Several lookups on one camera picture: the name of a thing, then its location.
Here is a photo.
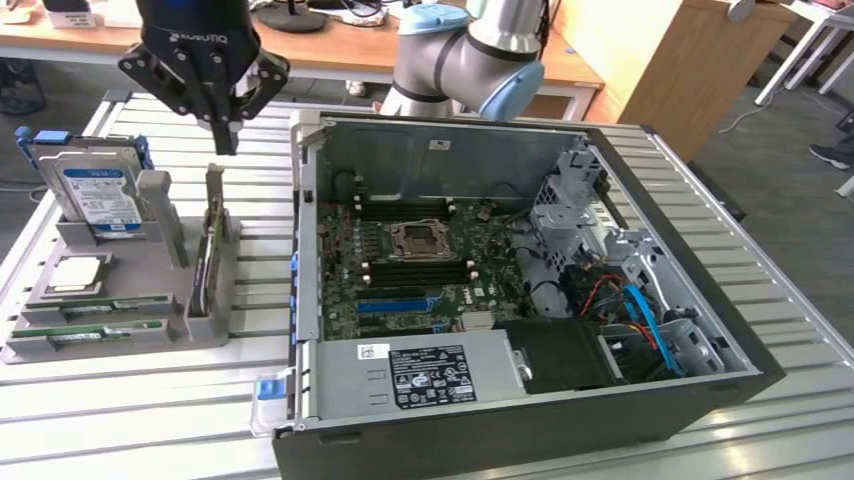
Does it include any grey power supply with label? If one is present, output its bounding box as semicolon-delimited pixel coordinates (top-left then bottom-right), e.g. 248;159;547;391
311;328;530;422

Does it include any green motherboard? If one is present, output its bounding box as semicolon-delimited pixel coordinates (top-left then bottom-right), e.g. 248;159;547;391
315;198;537;343

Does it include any hard disk blue caddy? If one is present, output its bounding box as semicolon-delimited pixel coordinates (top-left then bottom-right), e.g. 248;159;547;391
14;126;159;240

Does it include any grey parts rack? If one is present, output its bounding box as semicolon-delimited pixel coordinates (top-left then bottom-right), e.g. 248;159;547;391
0;168;243;367

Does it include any black open PC case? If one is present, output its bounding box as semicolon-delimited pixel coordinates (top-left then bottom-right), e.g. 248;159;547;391
270;110;790;480

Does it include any blue flat wire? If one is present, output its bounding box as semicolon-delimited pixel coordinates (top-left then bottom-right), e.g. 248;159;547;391
622;281;690;384

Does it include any metal CPU socket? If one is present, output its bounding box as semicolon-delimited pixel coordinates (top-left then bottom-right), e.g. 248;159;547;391
385;218;463;265

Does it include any blue expansion slot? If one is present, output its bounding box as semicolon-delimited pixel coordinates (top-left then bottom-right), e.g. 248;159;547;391
355;296;434;317

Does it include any black RAM slot bank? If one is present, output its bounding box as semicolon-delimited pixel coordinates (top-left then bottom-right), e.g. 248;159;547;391
357;196;457;222
363;258;478;290

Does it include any black fan shroud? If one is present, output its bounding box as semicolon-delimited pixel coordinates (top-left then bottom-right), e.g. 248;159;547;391
497;319;630;397

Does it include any clear side latch blue clip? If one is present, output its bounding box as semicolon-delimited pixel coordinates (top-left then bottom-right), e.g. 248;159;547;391
248;368;296;440

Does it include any wooden desk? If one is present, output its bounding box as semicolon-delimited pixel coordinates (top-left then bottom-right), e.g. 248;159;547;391
0;0;606;122

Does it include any wooden cabinet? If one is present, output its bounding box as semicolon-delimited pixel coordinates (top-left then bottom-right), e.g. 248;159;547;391
585;0;800;164

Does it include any white table frame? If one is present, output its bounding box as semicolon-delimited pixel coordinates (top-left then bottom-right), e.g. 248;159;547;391
753;0;854;107

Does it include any silver CPU chip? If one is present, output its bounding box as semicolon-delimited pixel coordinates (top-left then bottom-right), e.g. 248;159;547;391
40;255;115;298

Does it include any silver metal disk bay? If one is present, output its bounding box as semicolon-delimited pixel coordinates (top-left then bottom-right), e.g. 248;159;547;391
529;142;646;261

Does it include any white labelled box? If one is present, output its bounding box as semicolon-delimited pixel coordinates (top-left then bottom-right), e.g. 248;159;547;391
44;0;110;30

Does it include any black round lamp base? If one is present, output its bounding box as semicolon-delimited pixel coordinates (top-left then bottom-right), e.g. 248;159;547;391
255;0;350;35

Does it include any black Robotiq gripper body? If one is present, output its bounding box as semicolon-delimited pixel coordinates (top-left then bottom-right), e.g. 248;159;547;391
136;0;264;104

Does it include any green RAM stick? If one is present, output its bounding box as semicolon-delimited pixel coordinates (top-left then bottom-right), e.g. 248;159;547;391
24;293;174;319
11;318;167;344

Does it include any black mesh basket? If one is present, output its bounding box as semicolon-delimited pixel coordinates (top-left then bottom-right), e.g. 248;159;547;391
0;58;50;117

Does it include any graphics card standing upright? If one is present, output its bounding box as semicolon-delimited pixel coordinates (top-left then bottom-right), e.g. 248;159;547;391
187;163;232;319

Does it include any dark sneaker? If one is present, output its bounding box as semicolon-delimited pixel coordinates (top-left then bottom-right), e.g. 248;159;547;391
808;143;854;172

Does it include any silver chipset heat sink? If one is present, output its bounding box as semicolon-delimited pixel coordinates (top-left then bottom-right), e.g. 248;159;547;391
442;313;497;335

